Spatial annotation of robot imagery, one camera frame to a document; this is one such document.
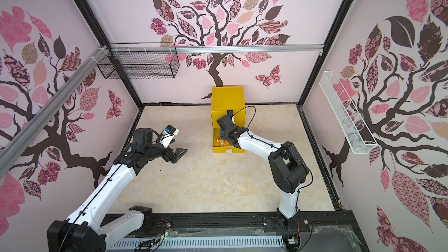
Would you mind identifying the black wire basket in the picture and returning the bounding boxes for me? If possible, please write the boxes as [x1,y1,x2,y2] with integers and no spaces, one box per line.
[98,42,180,79]

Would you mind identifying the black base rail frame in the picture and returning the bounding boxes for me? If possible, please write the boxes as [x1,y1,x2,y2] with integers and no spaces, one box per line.
[122,211,369,252]

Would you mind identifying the yellow plastic drawer cabinet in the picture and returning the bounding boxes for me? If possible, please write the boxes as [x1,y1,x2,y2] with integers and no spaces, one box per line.
[211,86,246,154]

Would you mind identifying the aluminium rail back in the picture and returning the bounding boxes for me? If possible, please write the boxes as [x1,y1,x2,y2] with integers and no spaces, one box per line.
[111,44,324,54]

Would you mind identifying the white wire shelf basket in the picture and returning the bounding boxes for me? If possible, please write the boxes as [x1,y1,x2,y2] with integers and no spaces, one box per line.
[318,71,379,155]

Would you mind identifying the aluminium rail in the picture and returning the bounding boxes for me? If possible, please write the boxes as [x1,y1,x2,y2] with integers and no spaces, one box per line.
[111,44,324,54]
[1,46,109,176]

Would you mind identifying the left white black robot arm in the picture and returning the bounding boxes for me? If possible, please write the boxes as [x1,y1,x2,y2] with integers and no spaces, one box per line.
[47,125,187,252]

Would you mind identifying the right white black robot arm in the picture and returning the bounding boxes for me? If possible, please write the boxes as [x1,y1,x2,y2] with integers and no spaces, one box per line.
[217,115,311,222]

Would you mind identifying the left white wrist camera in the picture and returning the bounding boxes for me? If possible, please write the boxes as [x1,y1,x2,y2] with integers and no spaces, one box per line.
[159,125,179,148]

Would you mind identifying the white slotted cable duct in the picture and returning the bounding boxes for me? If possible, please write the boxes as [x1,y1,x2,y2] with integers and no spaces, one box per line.
[109,236,285,252]

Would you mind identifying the orange cookie packet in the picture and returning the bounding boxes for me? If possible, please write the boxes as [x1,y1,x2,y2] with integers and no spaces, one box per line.
[217,140,231,147]

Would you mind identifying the aluminium rail left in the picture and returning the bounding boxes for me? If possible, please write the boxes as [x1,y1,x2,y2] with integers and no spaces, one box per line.
[1,46,109,176]

